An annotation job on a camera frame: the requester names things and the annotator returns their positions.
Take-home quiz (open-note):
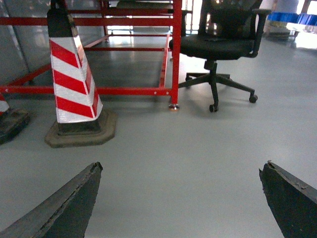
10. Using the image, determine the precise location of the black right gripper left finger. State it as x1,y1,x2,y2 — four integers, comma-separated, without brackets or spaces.
0,162,103,238

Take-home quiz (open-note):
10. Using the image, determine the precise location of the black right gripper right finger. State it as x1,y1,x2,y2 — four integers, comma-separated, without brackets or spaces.
259,162,317,238

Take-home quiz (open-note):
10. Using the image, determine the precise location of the red white traffic cone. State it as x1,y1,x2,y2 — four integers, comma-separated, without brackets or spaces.
45,0,117,148

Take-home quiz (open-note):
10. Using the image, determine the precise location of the black office chair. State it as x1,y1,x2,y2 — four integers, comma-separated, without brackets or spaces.
178,0,271,112

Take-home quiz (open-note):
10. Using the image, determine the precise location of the red metal frame table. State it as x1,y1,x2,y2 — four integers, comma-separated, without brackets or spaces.
0,0,182,111

